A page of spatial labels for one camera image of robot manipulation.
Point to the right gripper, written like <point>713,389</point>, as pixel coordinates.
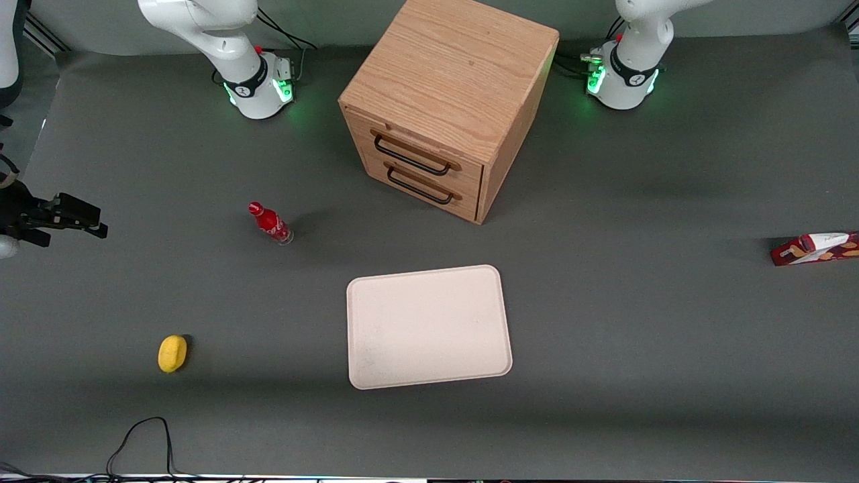
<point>18,210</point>

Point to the red cookie box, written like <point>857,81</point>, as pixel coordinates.
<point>815,249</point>

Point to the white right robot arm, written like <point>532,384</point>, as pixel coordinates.
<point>228,40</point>

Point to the beige plastic tray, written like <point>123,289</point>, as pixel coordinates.
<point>429,329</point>

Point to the yellow lemon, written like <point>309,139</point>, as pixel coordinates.
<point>172,353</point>

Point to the red cola bottle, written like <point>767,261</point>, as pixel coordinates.
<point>271,224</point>

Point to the wooden drawer cabinet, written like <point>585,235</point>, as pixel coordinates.
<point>449,74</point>

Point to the aluminium frame rail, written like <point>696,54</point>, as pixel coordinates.
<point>45,33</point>

